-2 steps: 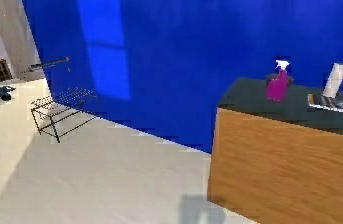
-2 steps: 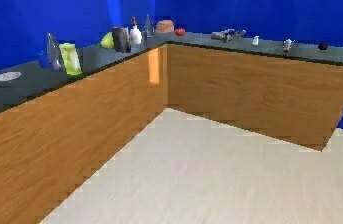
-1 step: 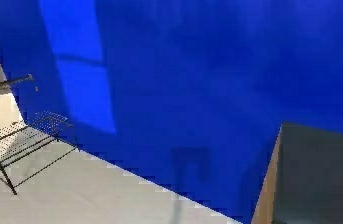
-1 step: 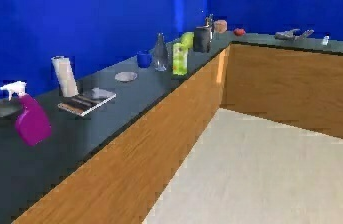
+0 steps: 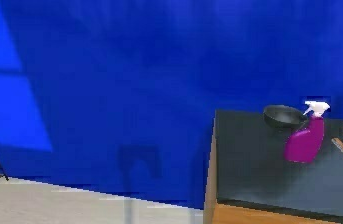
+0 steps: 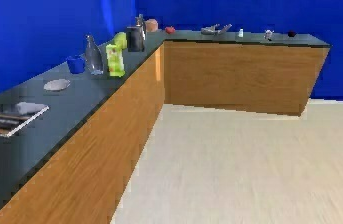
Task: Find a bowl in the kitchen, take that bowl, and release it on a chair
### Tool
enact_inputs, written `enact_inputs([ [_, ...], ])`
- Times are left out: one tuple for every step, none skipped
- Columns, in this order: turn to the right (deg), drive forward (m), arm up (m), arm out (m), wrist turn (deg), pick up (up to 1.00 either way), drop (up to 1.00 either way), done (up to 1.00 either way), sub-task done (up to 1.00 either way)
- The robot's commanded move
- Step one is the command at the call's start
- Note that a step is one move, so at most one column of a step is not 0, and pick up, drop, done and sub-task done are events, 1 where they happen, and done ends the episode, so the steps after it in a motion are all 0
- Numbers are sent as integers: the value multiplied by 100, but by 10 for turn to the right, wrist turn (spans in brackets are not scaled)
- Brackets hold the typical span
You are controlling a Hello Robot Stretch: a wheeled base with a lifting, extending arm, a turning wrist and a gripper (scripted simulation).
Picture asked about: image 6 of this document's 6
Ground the black coffee machine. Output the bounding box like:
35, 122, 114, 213
125, 26, 146, 53

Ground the clear glass bottle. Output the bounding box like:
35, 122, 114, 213
84, 34, 105, 76

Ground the wooden counter with dark top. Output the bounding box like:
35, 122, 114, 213
0, 29, 332, 224

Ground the green and white box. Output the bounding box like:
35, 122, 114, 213
105, 43, 126, 78

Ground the grey pan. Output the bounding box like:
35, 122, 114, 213
200, 23, 233, 36

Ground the tan bread loaf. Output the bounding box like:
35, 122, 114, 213
144, 18, 159, 33

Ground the silver kettle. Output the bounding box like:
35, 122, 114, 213
135, 13, 148, 36

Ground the green lettuce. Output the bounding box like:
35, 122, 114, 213
113, 31, 128, 51

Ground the white plate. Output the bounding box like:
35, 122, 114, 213
43, 78, 71, 92

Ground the blue cup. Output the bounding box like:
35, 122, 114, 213
66, 55, 87, 75

